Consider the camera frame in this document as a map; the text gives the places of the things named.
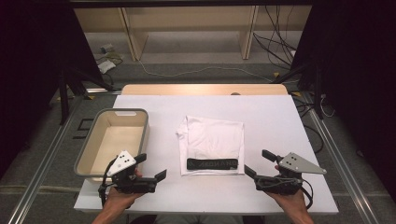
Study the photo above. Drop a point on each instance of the aluminium floor rail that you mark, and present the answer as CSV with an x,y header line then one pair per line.
x,y
40,174
342,168

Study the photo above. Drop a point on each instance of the black tripod stand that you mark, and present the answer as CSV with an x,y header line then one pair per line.
x,y
63,93
317,90

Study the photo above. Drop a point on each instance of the grey-rimmed beige storage basket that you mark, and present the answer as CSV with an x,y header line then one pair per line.
x,y
115,140

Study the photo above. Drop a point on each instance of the white table cover board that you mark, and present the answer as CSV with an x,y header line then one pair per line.
x,y
274,124

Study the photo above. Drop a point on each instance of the light wooden shelf unit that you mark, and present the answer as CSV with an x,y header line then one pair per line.
x,y
186,18

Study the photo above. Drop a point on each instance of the person's right hand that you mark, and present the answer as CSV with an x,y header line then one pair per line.
x,y
289,202

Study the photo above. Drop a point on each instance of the short aluminium bar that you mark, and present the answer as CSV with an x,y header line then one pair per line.
x,y
102,90

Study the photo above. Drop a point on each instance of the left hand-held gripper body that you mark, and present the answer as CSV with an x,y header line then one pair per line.
x,y
124,182

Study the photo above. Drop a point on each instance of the white garment black waistband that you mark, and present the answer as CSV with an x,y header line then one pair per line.
x,y
211,137

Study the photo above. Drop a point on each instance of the person's left hand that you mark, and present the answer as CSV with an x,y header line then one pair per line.
x,y
120,199

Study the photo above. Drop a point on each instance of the white power adapter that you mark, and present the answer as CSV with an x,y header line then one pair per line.
x,y
106,66

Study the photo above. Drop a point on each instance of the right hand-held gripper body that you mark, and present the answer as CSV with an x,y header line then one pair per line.
x,y
288,180

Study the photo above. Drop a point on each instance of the black curtain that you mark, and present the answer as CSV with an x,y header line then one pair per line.
x,y
31,62
358,62

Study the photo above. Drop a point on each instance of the wooden table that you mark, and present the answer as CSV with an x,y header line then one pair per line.
x,y
202,89

